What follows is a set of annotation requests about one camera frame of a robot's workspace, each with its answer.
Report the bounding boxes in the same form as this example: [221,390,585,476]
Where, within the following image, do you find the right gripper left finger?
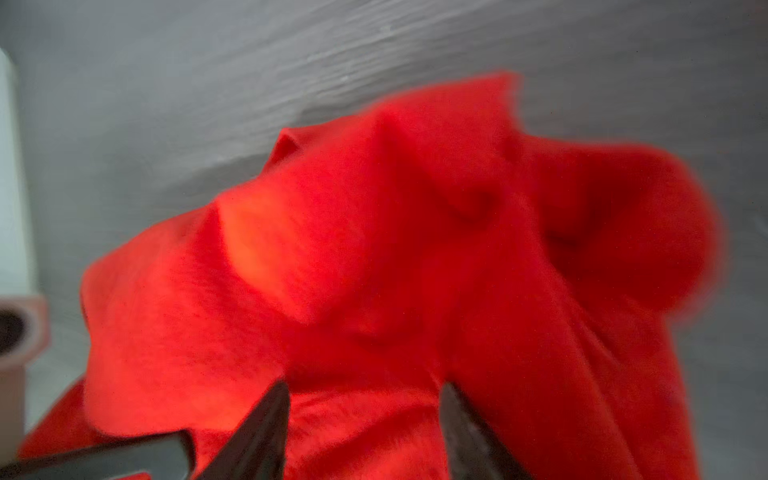
[197,380,290,480]

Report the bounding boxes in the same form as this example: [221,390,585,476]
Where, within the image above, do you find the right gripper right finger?
[439,383,533,480]

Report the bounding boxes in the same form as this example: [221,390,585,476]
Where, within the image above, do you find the red t-shirt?
[19,74,718,479]

